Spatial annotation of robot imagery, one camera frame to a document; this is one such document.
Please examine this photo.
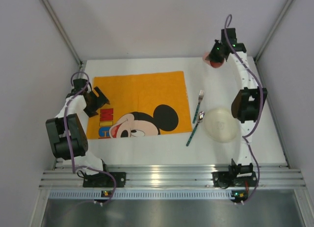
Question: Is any pink plastic cup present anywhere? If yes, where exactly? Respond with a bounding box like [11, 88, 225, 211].
[202, 52, 224, 68]

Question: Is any green handled fork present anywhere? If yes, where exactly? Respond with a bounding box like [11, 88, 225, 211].
[192, 90, 204, 124]

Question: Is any orange cartoon cloth placemat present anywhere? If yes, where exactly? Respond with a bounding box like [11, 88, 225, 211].
[86, 71, 192, 139]

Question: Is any green handled spoon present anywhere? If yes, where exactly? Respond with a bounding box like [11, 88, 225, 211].
[186, 111, 205, 147]

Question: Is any cream round plate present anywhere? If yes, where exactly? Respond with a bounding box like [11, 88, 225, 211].
[203, 107, 239, 143]

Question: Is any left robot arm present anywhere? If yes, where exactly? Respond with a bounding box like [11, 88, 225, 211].
[45, 78, 109, 176]

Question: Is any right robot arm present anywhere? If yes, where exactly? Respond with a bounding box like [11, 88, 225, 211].
[203, 28, 267, 168]

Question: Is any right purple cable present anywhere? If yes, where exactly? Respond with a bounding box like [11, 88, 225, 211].
[225, 14, 268, 205]

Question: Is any purple cable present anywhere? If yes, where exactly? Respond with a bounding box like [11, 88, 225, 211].
[225, 14, 268, 205]
[63, 71, 117, 208]

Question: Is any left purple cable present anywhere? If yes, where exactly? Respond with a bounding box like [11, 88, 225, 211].
[63, 71, 117, 208]

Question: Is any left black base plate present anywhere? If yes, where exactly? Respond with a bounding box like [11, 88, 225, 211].
[78, 172, 127, 188]

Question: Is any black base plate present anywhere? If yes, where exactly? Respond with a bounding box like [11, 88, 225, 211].
[212, 172, 257, 189]
[78, 172, 127, 188]

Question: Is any left aluminium frame post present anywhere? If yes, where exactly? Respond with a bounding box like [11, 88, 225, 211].
[40, 0, 83, 66]

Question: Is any aluminium frame post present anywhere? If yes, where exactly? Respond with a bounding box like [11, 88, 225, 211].
[40, 0, 83, 66]
[254, 0, 301, 62]

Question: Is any right aluminium frame post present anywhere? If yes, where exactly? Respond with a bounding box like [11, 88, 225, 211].
[254, 0, 301, 62]

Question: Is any perforated cable duct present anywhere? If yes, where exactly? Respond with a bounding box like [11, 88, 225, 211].
[49, 189, 247, 200]

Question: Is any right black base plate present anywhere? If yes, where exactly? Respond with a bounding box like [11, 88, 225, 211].
[212, 172, 257, 189]

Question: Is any aluminium mounting rail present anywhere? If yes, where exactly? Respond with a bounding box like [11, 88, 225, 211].
[39, 163, 306, 189]

